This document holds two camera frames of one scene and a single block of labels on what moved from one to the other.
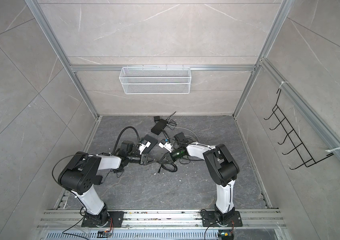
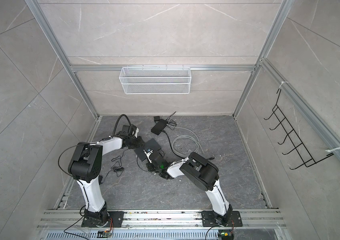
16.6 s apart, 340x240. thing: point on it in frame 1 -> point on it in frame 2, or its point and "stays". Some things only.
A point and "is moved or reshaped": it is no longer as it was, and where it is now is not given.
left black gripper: [145, 159] -> [141, 143]
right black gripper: [169, 158] -> [150, 169]
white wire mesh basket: [152, 80] stays
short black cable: [175, 169] is moved or reshaped
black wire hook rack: [292, 135] stays
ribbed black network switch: [159, 126] stays
